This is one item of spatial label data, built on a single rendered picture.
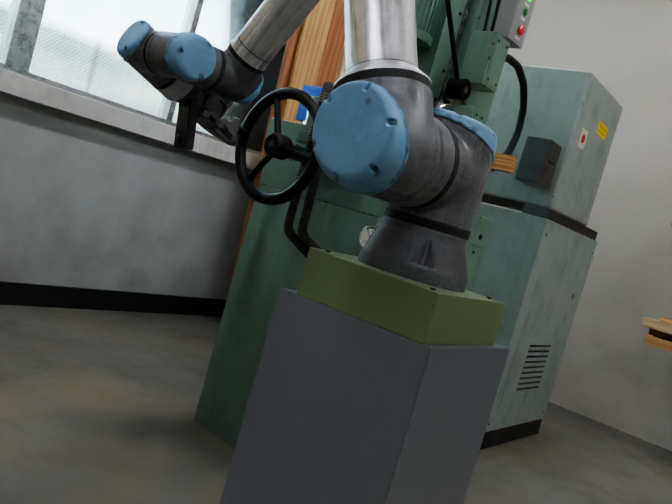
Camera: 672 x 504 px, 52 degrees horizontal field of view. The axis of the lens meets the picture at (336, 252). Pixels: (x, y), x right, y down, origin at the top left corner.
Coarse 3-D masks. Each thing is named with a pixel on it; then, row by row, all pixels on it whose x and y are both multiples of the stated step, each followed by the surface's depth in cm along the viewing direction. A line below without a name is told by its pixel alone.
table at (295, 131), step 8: (272, 120) 194; (272, 128) 193; (288, 128) 190; (296, 128) 188; (304, 128) 186; (288, 136) 189; (296, 136) 174; (304, 136) 172; (296, 144) 187; (304, 144) 185
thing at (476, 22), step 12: (480, 0) 197; (480, 12) 197; (492, 12) 201; (468, 24) 198; (480, 24) 198; (468, 36) 198; (444, 96) 200; (480, 96) 208; (492, 96) 213; (480, 108) 210
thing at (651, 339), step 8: (648, 320) 308; (656, 320) 313; (664, 320) 309; (656, 328) 306; (664, 328) 304; (648, 336) 306; (656, 336) 313; (664, 336) 311; (648, 344) 306; (656, 344) 304; (664, 344) 302
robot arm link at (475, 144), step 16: (448, 112) 109; (448, 128) 106; (464, 128) 108; (480, 128) 109; (464, 144) 108; (480, 144) 109; (496, 144) 113; (464, 160) 107; (480, 160) 110; (464, 176) 107; (480, 176) 111; (448, 192) 107; (464, 192) 109; (480, 192) 113; (400, 208) 112; (416, 208) 109; (432, 208) 109; (448, 208) 109; (464, 208) 110; (448, 224) 110; (464, 224) 111
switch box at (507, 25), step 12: (504, 0) 202; (516, 0) 200; (504, 12) 202; (516, 12) 200; (528, 12) 205; (504, 24) 201; (516, 24) 201; (528, 24) 206; (504, 36) 201; (516, 48) 208
